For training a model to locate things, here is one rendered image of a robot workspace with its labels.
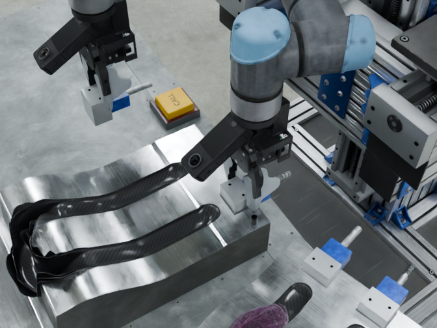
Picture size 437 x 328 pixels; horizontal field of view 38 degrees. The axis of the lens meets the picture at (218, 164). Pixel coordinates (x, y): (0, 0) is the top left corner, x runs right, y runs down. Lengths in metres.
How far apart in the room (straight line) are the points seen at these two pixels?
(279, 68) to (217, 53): 1.87
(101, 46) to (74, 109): 0.34
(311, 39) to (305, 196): 1.15
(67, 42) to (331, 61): 0.44
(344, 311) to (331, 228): 0.88
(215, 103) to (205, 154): 1.55
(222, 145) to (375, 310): 0.34
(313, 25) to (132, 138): 0.57
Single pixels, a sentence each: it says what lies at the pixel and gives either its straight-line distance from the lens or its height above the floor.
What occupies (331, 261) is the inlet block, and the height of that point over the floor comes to 0.88.
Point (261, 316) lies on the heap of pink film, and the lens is 0.96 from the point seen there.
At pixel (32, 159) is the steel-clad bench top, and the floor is 0.80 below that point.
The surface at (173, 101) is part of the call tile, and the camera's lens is 1.32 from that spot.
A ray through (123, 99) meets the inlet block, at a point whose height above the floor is 0.94.
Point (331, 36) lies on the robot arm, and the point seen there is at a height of 1.23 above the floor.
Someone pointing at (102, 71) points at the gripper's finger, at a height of 1.05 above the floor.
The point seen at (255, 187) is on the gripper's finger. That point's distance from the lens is 0.99.
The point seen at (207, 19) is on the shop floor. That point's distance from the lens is 2.89.
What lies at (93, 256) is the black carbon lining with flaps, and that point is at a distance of 1.02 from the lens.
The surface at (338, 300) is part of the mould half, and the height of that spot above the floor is 0.86.
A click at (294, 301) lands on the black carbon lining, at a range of 1.04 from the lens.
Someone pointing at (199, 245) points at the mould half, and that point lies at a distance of 1.04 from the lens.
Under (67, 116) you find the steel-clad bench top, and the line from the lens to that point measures 1.38.
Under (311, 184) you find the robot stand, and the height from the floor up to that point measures 0.21.
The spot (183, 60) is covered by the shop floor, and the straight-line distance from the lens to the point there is 2.68.
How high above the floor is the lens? 1.77
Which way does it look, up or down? 51 degrees down
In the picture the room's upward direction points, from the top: straight up
